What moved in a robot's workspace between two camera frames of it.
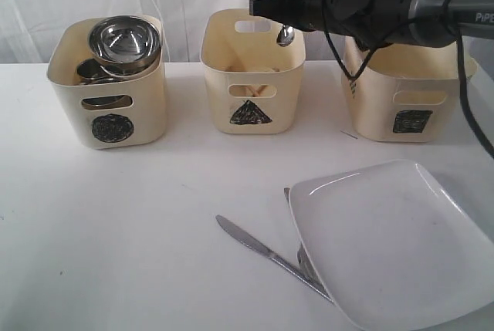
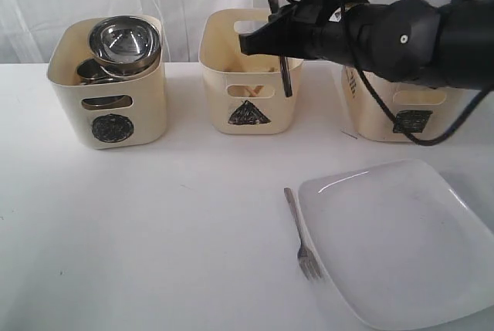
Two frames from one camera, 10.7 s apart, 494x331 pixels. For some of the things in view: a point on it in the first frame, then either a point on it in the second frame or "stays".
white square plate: (393, 248) stays
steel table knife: (256, 244) -> (274, 8)
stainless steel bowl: (126, 42) stays
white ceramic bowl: (131, 74) -> (155, 76)
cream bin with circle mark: (126, 113) stays
